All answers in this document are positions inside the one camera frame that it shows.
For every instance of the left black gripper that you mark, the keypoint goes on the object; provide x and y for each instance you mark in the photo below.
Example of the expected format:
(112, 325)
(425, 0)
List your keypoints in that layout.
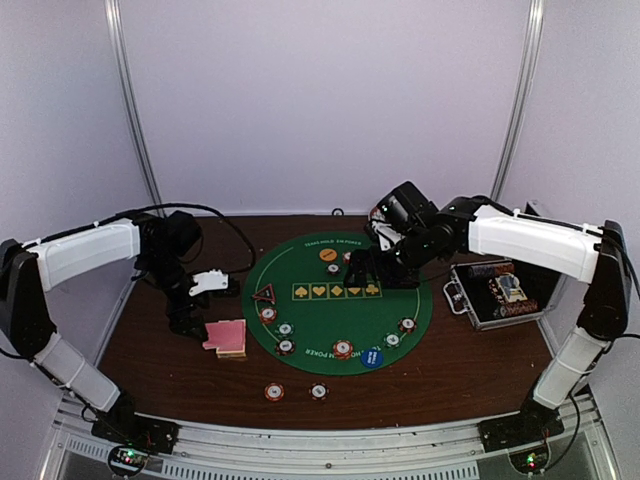
(180, 325)

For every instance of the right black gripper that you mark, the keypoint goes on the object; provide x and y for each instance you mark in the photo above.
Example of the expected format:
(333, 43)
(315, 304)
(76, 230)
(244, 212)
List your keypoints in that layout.
(359, 262)

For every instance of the dark chips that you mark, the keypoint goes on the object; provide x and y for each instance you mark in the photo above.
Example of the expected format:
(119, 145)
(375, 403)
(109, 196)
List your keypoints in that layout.
(333, 269)
(407, 325)
(285, 347)

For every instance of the orange big blind button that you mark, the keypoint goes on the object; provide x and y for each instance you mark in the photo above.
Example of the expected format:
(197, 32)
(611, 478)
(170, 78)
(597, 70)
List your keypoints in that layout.
(328, 255)

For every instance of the red backed card deck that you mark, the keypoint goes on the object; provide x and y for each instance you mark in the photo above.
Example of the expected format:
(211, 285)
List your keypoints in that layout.
(226, 336)

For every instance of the green chips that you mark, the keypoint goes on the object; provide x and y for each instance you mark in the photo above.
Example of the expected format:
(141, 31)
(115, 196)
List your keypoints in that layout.
(284, 330)
(392, 340)

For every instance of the black red triangular dealer button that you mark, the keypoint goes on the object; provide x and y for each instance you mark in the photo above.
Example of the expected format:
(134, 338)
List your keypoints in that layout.
(265, 294)

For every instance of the blue small blind button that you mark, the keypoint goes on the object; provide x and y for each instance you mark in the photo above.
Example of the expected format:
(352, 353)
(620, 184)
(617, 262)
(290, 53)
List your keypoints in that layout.
(372, 358)

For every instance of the orange poker chip stack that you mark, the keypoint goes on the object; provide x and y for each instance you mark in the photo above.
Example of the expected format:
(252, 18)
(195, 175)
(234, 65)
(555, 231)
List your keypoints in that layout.
(274, 392)

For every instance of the dark red poker chip stack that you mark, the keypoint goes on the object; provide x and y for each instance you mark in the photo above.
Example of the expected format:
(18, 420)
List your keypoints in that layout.
(319, 391)

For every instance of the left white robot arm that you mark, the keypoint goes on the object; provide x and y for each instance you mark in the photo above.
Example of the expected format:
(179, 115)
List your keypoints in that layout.
(155, 244)

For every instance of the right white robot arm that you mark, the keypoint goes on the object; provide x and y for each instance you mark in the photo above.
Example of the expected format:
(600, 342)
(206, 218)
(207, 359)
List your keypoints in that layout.
(408, 231)

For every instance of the round green poker mat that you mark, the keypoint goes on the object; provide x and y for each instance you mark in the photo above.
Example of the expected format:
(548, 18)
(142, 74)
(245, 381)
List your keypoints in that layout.
(324, 311)

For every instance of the aluminium poker chip case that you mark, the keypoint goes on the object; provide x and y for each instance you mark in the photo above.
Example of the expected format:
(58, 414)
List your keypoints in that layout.
(498, 293)

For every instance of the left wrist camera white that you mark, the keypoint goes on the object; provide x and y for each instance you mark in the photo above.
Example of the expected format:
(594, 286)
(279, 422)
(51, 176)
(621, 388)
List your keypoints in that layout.
(215, 282)

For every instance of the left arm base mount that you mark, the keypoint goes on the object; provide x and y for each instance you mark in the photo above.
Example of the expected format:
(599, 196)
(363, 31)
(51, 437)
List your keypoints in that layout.
(148, 434)

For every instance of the front aluminium rail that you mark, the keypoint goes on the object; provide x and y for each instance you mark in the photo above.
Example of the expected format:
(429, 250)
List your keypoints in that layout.
(452, 450)

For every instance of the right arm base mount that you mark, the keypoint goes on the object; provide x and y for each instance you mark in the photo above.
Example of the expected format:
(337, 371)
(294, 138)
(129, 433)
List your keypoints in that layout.
(513, 431)

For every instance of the right aluminium frame post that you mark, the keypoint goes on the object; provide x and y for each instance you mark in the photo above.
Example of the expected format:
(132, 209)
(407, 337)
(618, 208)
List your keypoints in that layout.
(527, 70)

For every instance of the aluminium frame post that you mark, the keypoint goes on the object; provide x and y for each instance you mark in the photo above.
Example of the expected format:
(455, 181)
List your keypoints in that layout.
(118, 42)
(527, 70)

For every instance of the left aluminium frame post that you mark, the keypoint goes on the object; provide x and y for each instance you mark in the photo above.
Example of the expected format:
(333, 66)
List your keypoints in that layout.
(118, 42)

